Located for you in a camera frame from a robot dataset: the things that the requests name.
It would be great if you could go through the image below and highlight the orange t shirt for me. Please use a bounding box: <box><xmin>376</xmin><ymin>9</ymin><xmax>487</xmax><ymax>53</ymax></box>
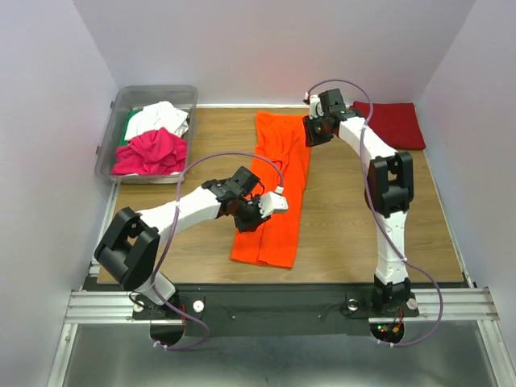
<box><xmin>230</xmin><ymin>110</ymin><xmax>312</xmax><ymax>269</ymax></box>

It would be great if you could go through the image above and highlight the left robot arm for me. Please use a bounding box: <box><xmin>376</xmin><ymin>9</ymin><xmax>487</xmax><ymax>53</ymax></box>
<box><xmin>94</xmin><ymin>167</ymin><xmax>288</xmax><ymax>318</ymax></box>

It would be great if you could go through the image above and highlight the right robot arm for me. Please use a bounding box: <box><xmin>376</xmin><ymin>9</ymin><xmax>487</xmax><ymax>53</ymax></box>
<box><xmin>303</xmin><ymin>89</ymin><xmax>414</xmax><ymax>314</ymax></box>

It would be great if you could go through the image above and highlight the folded dark red t shirt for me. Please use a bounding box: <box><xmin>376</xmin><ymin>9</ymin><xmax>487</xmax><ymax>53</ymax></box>
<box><xmin>368</xmin><ymin>102</ymin><xmax>427</xmax><ymax>151</ymax></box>

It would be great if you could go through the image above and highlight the pink t shirt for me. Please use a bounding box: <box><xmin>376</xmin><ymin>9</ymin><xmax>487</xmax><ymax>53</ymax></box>
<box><xmin>111</xmin><ymin>127</ymin><xmax>188</xmax><ymax>176</ymax></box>

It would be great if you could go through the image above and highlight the clear plastic bin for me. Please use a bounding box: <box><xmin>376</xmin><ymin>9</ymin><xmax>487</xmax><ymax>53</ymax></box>
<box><xmin>94</xmin><ymin>85</ymin><xmax>198</xmax><ymax>184</ymax></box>

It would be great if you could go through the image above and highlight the white t shirt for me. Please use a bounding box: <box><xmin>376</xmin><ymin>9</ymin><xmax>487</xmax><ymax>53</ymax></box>
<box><xmin>123</xmin><ymin>101</ymin><xmax>189</xmax><ymax>141</ymax></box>

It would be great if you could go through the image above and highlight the green t shirt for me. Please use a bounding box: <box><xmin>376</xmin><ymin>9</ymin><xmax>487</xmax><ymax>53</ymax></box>
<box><xmin>116</xmin><ymin>110</ymin><xmax>140</xmax><ymax>150</ymax></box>

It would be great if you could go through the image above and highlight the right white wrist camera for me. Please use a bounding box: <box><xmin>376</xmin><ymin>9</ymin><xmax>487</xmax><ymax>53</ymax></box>
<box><xmin>303</xmin><ymin>92</ymin><xmax>323</xmax><ymax>119</ymax></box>

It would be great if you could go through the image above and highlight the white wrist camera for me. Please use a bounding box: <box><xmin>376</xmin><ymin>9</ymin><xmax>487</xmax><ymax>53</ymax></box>
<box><xmin>303</xmin><ymin>92</ymin><xmax>323</xmax><ymax>119</ymax></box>
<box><xmin>258</xmin><ymin>192</ymin><xmax>289</xmax><ymax>218</ymax></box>

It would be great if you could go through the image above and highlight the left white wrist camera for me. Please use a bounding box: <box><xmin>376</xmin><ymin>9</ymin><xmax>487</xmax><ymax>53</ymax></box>
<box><xmin>258</xmin><ymin>192</ymin><xmax>289</xmax><ymax>218</ymax></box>

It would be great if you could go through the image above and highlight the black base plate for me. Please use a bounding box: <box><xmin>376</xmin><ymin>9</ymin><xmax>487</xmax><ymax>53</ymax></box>
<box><xmin>132</xmin><ymin>284</ymin><xmax>420</xmax><ymax>338</ymax></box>

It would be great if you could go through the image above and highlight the aluminium frame rail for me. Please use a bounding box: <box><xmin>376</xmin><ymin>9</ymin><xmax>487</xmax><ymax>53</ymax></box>
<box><xmin>64</xmin><ymin>289</ymin><xmax>499</xmax><ymax>324</ymax></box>

